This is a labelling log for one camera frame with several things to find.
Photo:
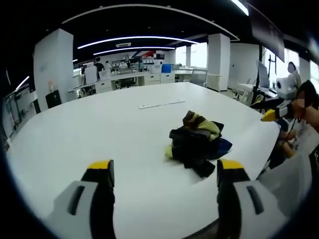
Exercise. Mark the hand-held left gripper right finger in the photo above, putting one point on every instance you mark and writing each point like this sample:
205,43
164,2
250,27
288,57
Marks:
231,199

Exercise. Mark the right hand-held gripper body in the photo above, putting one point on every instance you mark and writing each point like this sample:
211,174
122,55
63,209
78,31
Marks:
289,87

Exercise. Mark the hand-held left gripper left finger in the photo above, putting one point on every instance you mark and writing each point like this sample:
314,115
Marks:
99,199

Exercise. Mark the dark garment with yellow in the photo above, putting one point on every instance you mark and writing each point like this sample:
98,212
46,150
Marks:
197,144

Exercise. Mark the person's dark-haired head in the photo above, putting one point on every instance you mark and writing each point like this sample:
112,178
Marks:
310,90

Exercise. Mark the monitor on stand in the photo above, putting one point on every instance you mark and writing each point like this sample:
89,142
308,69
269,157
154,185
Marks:
263,74

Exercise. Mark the black tripod stand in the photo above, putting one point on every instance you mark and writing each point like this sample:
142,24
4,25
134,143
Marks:
271,63

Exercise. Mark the white square pillar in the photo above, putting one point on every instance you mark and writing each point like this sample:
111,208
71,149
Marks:
53,64
218,61

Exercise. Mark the white mesh office chair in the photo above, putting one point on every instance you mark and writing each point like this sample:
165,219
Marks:
199,77

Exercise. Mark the blue storage box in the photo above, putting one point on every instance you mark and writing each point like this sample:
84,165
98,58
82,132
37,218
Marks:
167,68

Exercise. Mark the white drawer cabinet row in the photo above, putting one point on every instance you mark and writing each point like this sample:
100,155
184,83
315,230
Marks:
139,81

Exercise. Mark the white chair back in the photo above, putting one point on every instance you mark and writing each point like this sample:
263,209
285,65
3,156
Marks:
90,74

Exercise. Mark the curved ceiling light strip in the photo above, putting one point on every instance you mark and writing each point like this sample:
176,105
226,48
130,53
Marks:
137,39

